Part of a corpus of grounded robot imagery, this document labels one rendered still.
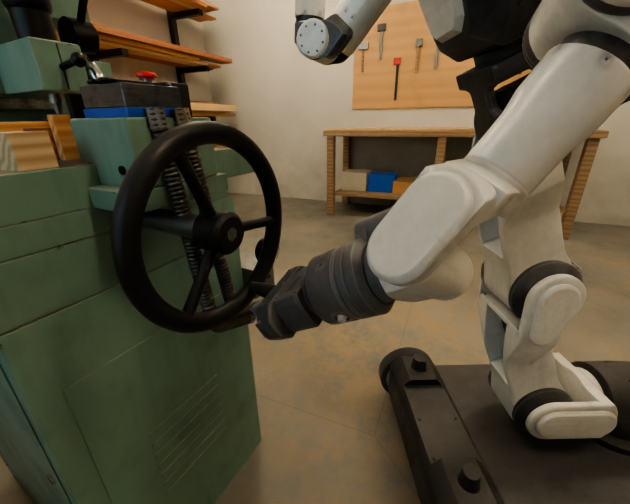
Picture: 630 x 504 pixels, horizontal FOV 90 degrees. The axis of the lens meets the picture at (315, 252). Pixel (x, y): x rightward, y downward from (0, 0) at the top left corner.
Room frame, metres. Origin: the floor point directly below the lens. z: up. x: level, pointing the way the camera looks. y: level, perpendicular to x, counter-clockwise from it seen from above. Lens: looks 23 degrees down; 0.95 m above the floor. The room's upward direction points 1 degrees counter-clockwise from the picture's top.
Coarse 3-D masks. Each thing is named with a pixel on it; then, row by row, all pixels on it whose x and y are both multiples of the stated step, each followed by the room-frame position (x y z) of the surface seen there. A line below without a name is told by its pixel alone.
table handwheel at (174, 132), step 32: (192, 128) 0.39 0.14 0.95; (224, 128) 0.43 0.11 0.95; (160, 160) 0.35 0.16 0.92; (256, 160) 0.49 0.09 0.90; (128, 192) 0.32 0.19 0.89; (192, 192) 0.39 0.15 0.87; (128, 224) 0.30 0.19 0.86; (160, 224) 0.46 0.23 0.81; (192, 224) 0.43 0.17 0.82; (224, 224) 0.40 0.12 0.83; (256, 224) 0.48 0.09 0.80; (128, 256) 0.30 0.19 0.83; (128, 288) 0.29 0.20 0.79; (192, 288) 0.37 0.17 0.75; (160, 320) 0.31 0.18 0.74; (192, 320) 0.35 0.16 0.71; (224, 320) 0.39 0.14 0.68
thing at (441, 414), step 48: (432, 384) 0.74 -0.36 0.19; (480, 384) 0.76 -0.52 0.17; (624, 384) 0.58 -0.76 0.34; (432, 432) 0.58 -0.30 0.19; (480, 432) 0.59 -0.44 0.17; (528, 432) 0.59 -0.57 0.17; (624, 432) 0.55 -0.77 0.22; (432, 480) 0.46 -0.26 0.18; (480, 480) 0.44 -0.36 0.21; (528, 480) 0.47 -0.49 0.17; (576, 480) 0.47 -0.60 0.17; (624, 480) 0.46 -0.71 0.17
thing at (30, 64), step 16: (0, 48) 0.58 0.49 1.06; (16, 48) 0.56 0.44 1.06; (32, 48) 0.54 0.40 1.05; (48, 48) 0.55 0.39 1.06; (64, 48) 0.57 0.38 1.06; (0, 64) 0.59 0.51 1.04; (16, 64) 0.56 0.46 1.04; (32, 64) 0.54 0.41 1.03; (48, 64) 0.55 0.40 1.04; (16, 80) 0.57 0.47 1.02; (32, 80) 0.55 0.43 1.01; (48, 80) 0.54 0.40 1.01; (64, 80) 0.56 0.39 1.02; (80, 80) 0.58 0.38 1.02; (48, 96) 0.58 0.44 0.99
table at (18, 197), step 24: (48, 168) 0.42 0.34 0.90; (72, 168) 0.44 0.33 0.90; (96, 168) 0.46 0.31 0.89; (240, 168) 0.73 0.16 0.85; (0, 192) 0.37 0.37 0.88; (24, 192) 0.39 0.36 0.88; (48, 192) 0.41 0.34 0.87; (72, 192) 0.43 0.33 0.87; (96, 192) 0.44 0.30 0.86; (216, 192) 0.53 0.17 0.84; (0, 216) 0.36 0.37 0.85; (24, 216) 0.38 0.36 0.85; (48, 216) 0.40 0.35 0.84
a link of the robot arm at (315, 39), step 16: (352, 0) 0.83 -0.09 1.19; (368, 0) 0.82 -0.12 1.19; (384, 0) 0.83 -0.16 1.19; (336, 16) 0.84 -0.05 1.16; (352, 16) 0.84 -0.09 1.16; (368, 16) 0.84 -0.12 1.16; (304, 32) 0.85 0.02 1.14; (320, 32) 0.83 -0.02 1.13; (336, 32) 0.83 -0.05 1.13; (352, 32) 0.84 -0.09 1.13; (304, 48) 0.85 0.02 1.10; (320, 48) 0.84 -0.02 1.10; (336, 48) 0.84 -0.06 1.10; (352, 48) 0.86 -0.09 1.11
